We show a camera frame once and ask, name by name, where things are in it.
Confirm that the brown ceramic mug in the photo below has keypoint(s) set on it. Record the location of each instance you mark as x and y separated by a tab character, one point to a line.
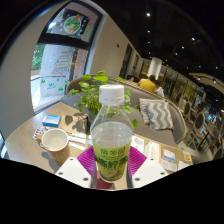
54	139

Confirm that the pill blister pack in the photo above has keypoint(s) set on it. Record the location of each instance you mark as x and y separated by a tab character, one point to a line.
38	132

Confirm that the clear green-label drink bottle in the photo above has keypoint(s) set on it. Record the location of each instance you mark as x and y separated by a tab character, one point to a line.
111	136

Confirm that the white carton box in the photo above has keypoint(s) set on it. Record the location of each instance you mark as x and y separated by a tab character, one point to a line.
153	152

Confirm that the green potted plant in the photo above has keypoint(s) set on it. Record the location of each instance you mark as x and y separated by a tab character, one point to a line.
90	96

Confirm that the person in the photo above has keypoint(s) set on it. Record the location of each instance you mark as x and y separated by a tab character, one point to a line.
147	85
160	90

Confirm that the grey curved sofa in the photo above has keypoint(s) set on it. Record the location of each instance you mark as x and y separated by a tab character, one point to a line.
175	123

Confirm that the yellow square card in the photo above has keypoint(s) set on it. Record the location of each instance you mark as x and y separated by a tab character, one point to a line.
187	157

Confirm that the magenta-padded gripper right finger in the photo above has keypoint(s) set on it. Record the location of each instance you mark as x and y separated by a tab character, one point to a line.
138	161

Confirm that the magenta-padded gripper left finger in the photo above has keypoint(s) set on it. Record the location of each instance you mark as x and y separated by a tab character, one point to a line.
85	163

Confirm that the grey white chevron pillow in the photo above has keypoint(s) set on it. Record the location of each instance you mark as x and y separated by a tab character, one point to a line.
156	115

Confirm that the group of ceiling lights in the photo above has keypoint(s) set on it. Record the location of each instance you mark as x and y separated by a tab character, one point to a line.
148	14

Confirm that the small white blue box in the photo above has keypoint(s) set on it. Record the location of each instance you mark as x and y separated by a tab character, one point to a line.
168	156

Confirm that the group of dining chairs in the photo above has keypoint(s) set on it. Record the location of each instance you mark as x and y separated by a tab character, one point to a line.
200	123

